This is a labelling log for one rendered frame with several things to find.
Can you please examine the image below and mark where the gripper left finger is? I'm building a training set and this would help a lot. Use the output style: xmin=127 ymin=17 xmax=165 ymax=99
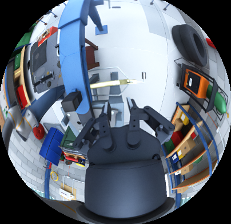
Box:
xmin=73 ymin=101 xmax=115 ymax=149

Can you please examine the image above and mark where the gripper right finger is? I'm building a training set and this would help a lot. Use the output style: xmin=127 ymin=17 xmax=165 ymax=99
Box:
xmin=126 ymin=97 xmax=176 ymax=146

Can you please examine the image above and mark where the grey steel stand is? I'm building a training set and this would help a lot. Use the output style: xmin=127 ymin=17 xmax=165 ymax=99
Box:
xmin=88 ymin=70 xmax=126 ymax=127

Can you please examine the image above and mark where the green vented box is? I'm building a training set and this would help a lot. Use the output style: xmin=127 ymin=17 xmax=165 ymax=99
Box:
xmin=60 ymin=125 xmax=85 ymax=148

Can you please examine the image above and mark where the brass yellow rod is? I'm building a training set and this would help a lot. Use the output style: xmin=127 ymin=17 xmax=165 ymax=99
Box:
xmin=89 ymin=78 xmax=138 ymax=89

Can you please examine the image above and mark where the red shelf bin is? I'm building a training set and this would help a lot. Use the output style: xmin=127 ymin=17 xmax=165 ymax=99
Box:
xmin=170 ymin=131 xmax=185 ymax=146

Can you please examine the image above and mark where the red and yellow trolley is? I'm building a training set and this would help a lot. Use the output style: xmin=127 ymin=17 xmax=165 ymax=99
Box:
xmin=59 ymin=147 xmax=88 ymax=167

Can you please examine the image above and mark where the blue shelf bin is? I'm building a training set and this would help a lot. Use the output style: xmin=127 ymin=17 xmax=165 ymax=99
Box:
xmin=170 ymin=154 xmax=181 ymax=164

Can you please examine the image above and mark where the yellow bin with white label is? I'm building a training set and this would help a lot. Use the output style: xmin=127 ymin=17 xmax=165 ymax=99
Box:
xmin=180 ymin=112 xmax=190 ymax=126

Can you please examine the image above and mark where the blue ribbed tank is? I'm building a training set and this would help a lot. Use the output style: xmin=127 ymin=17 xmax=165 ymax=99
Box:
xmin=38 ymin=127 xmax=65 ymax=167

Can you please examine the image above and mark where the blue wooden shelf unit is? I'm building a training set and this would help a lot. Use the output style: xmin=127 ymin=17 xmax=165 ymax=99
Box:
xmin=164 ymin=101 xmax=220 ymax=210

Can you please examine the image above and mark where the red round disc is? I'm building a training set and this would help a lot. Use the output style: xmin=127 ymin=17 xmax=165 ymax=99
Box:
xmin=33 ymin=123 xmax=46 ymax=140

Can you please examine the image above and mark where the brown notice board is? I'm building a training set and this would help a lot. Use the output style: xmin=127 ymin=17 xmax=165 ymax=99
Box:
xmin=59 ymin=182 xmax=77 ymax=201

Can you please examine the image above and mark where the green cylinder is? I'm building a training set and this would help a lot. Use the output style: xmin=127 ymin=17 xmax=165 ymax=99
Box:
xmin=206 ymin=84 xmax=228 ymax=115

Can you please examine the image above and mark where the dark grey tray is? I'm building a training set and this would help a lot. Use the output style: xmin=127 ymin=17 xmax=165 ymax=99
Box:
xmin=28 ymin=30 xmax=65 ymax=95

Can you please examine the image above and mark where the red storage bin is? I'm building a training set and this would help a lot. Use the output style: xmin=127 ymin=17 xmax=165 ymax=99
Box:
xmin=15 ymin=84 xmax=27 ymax=110

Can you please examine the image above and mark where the black loose tyre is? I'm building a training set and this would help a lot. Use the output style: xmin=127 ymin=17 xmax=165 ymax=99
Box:
xmin=171 ymin=23 xmax=208 ymax=68

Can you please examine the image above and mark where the plain cardboard box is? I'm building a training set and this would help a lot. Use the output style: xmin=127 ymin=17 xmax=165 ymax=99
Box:
xmin=13 ymin=68 xmax=25 ymax=83

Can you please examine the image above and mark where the green toolbox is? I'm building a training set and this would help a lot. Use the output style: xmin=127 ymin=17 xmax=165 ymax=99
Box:
xmin=14 ymin=53 xmax=22 ymax=70

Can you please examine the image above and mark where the cardboard box of parts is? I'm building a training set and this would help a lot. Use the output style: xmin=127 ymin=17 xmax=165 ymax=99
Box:
xmin=39 ymin=29 xmax=51 ymax=40

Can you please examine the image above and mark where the small red box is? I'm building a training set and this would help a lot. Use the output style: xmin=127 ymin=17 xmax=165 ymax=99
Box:
xmin=205 ymin=37 xmax=217 ymax=50

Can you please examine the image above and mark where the green vented cabinet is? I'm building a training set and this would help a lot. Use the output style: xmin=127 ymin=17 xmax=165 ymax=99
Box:
xmin=14 ymin=23 xmax=39 ymax=49

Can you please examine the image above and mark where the grey jack crank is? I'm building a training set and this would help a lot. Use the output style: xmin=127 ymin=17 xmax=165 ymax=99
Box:
xmin=106 ymin=0 xmax=121 ymax=9

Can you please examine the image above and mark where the yellow coiled hose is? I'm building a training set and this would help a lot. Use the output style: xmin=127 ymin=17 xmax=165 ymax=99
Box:
xmin=49 ymin=170 xmax=59 ymax=182

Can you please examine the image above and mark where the orange machine in black frame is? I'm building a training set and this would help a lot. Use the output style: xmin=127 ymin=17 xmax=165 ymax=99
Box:
xmin=173 ymin=57 xmax=229 ymax=122

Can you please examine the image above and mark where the blue post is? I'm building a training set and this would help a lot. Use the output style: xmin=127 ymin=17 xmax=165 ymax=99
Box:
xmin=43 ymin=161 xmax=51 ymax=200

